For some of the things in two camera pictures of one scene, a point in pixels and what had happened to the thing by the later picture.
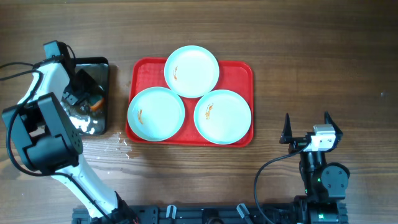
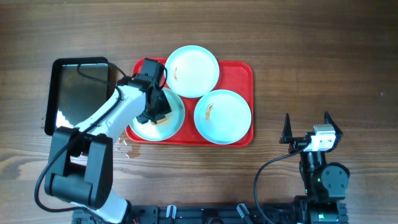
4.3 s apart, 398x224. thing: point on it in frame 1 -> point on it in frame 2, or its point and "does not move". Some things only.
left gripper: (78, 95) -> (152, 116)
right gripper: (300, 144) does not move
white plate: (191, 71) does not move
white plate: (222, 116) does not move
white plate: (156, 114) does not move
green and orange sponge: (99, 104) -> (160, 121)
